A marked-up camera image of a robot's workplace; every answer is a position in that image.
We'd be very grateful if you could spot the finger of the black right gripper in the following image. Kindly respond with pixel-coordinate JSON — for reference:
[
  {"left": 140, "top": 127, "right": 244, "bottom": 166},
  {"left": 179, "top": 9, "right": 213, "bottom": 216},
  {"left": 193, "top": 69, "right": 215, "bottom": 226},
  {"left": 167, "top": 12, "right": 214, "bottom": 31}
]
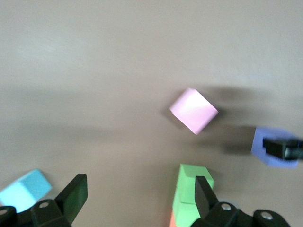
[{"left": 262, "top": 138, "right": 303, "bottom": 161}]

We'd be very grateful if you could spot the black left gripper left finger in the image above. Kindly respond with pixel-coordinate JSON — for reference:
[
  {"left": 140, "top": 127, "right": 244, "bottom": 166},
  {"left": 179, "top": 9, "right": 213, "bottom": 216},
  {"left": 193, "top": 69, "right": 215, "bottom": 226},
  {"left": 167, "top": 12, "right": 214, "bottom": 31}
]
[{"left": 0, "top": 174, "right": 89, "bottom": 227}]

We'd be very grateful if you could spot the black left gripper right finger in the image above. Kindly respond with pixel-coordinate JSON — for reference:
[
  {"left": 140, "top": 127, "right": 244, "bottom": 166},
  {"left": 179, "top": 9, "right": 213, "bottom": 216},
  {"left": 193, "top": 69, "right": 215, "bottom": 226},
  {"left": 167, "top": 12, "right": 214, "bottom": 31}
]
[{"left": 190, "top": 176, "right": 291, "bottom": 227}]

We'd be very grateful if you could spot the purple foam cube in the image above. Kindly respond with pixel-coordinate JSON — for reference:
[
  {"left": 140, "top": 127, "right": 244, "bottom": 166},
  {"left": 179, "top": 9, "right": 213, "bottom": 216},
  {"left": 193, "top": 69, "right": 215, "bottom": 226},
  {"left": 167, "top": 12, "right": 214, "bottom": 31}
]
[{"left": 250, "top": 127, "right": 299, "bottom": 169}]

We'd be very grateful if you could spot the green foam cube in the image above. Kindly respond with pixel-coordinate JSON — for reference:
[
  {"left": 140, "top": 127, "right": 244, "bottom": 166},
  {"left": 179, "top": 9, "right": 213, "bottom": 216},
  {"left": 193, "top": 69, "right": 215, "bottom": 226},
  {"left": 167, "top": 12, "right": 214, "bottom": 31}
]
[
  {"left": 172, "top": 200, "right": 202, "bottom": 227},
  {"left": 176, "top": 164, "right": 215, "bottom": 204}
]

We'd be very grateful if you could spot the light blue foam cube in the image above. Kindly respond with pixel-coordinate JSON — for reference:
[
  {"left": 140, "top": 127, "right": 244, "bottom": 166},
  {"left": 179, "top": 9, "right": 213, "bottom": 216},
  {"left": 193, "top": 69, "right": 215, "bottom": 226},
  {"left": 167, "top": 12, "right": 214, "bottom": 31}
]
[{"left": 0, "top": 168, "right": 53, "bottom": 213}]

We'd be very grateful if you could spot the pink foam cube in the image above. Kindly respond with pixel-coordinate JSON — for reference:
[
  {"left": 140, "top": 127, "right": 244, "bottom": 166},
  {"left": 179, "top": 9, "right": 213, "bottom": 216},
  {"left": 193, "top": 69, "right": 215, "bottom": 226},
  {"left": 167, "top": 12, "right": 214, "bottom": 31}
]
[{"left": 169, "top": 87, "right": 219, "bottom": 135}]

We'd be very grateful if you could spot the paper table cover sheet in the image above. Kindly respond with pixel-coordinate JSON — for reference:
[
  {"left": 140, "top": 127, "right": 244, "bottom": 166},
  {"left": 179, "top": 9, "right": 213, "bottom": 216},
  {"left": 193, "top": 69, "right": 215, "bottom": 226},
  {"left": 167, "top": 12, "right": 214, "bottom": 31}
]
[{"left": 0, "top": 0, "right": 303, "bottom": 227}]

